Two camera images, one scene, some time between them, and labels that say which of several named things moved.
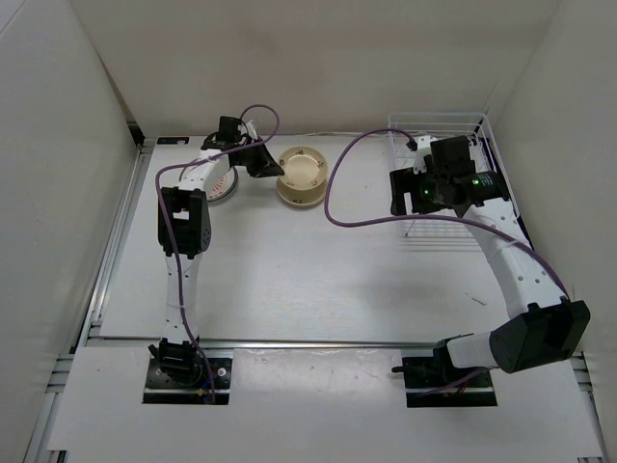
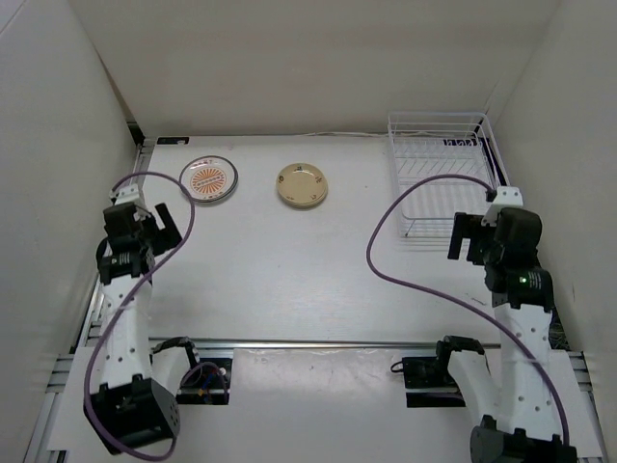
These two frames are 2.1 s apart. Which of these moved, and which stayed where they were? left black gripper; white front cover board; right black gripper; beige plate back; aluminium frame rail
Moved: right black gripper; left black gripper; beige plate back
Stayed: aluminium frame rail; white front cover board
